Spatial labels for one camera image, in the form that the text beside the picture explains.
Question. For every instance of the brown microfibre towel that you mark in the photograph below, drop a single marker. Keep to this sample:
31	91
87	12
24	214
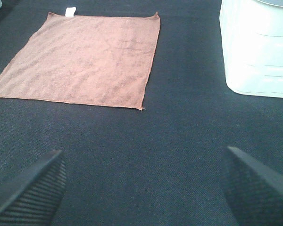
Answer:
89	60

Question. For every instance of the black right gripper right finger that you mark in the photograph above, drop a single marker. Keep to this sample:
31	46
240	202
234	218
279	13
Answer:
253	191

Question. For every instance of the black cloth table cover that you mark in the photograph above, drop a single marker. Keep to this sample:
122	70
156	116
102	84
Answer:
155	167

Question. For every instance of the white plastic basket right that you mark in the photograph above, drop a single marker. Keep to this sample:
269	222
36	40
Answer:
252	43

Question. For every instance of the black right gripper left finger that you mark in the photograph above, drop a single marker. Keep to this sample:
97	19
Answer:
33	197

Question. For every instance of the white towel care label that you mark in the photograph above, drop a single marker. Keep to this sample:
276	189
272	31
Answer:
70	11

